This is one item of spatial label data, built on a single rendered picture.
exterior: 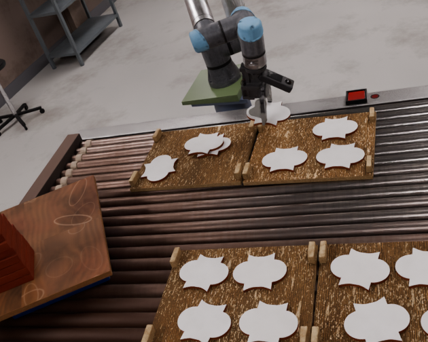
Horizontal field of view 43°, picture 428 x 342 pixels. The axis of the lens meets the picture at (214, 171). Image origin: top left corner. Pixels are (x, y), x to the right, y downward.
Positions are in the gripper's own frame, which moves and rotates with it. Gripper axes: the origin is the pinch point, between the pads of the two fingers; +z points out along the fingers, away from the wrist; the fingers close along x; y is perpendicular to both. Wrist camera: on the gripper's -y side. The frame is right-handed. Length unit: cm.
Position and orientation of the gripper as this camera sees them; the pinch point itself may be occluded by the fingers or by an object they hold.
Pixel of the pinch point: (268, 112)
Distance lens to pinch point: 190.8
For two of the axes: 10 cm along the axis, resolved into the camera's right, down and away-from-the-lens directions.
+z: 1.8, 7.1, 6.8
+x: -2.3, 7.0, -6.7
